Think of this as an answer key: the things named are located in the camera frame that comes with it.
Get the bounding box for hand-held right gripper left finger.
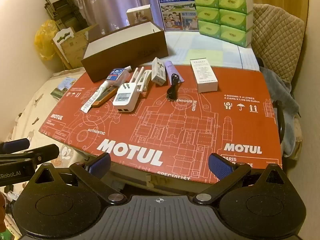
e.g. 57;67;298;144
32;152;127;204

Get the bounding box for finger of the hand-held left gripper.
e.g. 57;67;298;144
0;138;30;152
0;144;60;164

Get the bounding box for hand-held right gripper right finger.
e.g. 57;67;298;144
194;152;288;204

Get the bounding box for orange utility knife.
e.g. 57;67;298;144
91;85;120;108

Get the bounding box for white squeeze tube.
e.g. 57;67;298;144
80;80;110;113

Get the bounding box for white wifi extender with antennas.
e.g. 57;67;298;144
112;66;145;113

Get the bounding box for black cable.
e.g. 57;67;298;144
166;73;179;102

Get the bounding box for white box with text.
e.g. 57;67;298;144
190;58;218;93

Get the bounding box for small blue white box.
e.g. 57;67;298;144
107;68;125;82

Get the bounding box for purple tube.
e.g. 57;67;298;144
165;60;185;85

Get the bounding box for white medicine box green figure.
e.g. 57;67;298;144
151;57;167;85

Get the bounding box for brown storage box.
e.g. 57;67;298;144
80;21;168;83

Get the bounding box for cream printed bedsheet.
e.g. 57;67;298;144
0;69;100;167

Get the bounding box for green printed box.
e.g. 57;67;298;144
50;77;77;101

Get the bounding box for grey cloth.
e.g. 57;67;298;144
260;65;300;158

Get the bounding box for yellow plastic bag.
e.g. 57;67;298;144
34;19;60;61

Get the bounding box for pale checked cloth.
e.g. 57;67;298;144
164;30;260;72

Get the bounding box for folded cardboard boxes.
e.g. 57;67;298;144
60;24;99;69

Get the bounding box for white cutout cardboard panel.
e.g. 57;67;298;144
52;29;75;69

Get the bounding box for beige quilted cover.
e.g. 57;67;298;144
251;4;305;83

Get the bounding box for black folding rack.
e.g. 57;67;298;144
43;0;89;34

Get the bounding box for stack of green tissue packs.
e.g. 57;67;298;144
194;0;254;48

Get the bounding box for small photo printed box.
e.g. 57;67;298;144
126;4;152;25

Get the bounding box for blue milk carton box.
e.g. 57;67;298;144
155;0;200;32

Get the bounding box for purple curtain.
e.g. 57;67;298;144
65;0;223;34

